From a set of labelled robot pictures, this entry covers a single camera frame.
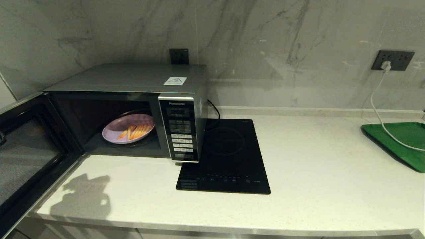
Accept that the purple plastic plate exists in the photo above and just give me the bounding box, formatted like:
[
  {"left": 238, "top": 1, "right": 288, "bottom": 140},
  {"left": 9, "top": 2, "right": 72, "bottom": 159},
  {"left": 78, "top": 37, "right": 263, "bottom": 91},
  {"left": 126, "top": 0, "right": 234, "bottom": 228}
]
[{"left": 102, "top": 114, "right": 155, "bottom": 144}]

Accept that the dark glass microwave door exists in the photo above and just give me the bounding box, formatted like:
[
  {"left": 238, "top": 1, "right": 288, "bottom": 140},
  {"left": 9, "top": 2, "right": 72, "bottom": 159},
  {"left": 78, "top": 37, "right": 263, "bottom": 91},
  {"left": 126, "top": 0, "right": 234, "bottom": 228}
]
[{"left": 0, "top": 92, "right": 85, "bottom": 239}]

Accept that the silver microwave oven body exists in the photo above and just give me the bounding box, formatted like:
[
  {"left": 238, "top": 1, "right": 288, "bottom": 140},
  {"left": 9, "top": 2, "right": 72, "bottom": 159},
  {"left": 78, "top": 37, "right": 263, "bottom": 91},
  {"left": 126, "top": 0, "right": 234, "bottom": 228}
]
[{"left": 43, "top": 64, "right": 208, "bottom": 164}]

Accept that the black induction cooktop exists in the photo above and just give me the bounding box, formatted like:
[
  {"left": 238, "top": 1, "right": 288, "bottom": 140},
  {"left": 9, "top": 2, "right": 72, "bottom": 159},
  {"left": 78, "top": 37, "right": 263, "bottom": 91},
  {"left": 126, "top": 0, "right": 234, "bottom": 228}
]
[{"left": 175, "top": 118, "right": 271, "bottom": 195}]

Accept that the beige cabinet front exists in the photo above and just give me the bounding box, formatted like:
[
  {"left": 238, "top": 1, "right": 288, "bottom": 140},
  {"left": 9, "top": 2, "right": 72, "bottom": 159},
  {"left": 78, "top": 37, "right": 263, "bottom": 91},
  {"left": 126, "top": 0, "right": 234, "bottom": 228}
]
[{"left": 13, "top": 219, "right": 415, "bottom": 239}]

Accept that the green plastic tray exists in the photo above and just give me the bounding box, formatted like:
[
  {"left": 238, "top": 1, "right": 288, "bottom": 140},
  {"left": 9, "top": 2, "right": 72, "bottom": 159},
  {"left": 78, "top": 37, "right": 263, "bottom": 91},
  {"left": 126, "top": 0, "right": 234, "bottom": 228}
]
[{"left": 361, "top": 122, "right": 425, "bottom": 173}]

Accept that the black power cord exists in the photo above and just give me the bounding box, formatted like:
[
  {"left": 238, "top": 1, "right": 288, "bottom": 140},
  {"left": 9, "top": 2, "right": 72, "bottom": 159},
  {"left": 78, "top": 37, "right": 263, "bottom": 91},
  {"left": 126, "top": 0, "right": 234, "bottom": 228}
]
[{"left": 208, "top": 99, "right": 221, "bottom": 128}]

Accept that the small dark wall socket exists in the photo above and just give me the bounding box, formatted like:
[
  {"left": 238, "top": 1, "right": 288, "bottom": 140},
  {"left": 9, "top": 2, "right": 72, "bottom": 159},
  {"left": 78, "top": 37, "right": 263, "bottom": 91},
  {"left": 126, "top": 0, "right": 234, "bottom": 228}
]
[{"left": 169, "top": 48, "right": 189, "bottom": 65}]

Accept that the white charger cable with plug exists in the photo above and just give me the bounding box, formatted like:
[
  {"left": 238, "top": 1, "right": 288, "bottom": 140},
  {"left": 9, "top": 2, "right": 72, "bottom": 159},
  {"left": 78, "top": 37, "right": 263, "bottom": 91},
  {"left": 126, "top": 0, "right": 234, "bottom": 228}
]
[{"left": 370, "top": 61, "right": 425, "bottom": 152}]

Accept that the wide dark wall socket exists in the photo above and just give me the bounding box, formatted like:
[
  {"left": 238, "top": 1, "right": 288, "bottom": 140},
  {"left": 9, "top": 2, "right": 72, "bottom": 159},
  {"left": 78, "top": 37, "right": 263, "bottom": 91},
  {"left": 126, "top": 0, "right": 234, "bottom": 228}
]
[{"left": 371, "top": 50, "right": 415, "bottom": 71}]

